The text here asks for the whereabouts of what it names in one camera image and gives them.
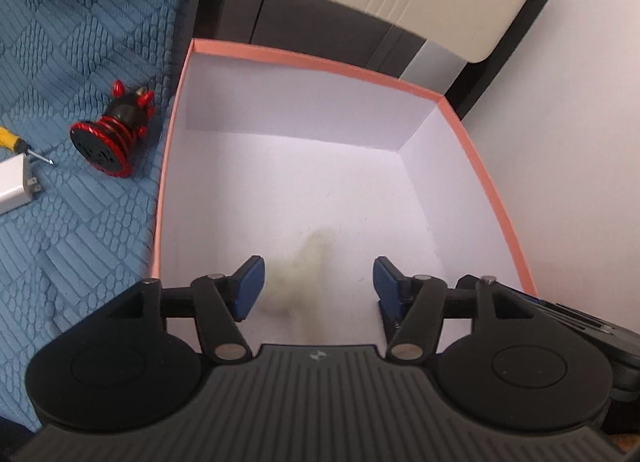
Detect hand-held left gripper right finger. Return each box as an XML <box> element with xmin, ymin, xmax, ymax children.
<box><xmin>372</xmin><ymin>256</ymin><xmax>539</xmax><ymax>363</ymax></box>

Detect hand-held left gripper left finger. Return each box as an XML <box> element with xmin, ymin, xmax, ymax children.
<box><xmin>107</xmin><ymin>255</ymin><xmax>266</xmax><ymax>363</ymax></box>

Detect pale yellow soft object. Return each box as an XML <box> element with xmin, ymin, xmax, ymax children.
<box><xmin>261</xmin><ymin>226</ymin><xmax>340</xmax><ymax>343</ymax></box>

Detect pink cardboard box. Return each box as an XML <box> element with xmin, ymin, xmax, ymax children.
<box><xmin>147</xmin><ymin>38</ymin><xmax>540</xmax><ymax>348</ymax></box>

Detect red and black toy robot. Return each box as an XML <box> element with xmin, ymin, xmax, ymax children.
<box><xmin>69</xmin><ymin>80</ymin><xmax>155</xmax><ymax>179</ymax></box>

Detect white plug charger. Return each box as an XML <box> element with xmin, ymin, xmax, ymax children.
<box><xmin>0</xmin><ymin>154</ymin><xmax>43</xmax><ymax>215</ymax></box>

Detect yellow handled screwdriver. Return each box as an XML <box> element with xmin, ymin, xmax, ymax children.
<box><xmin>0</xmin><ymin>126</ymin><xmax>55</xmax><ymax>167</ymax></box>

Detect blue textured blanket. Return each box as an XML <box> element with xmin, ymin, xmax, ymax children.
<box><xmin>0</xmin><ymin>0</ymin><xmax>202</xmax><ymax>433</ymax></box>

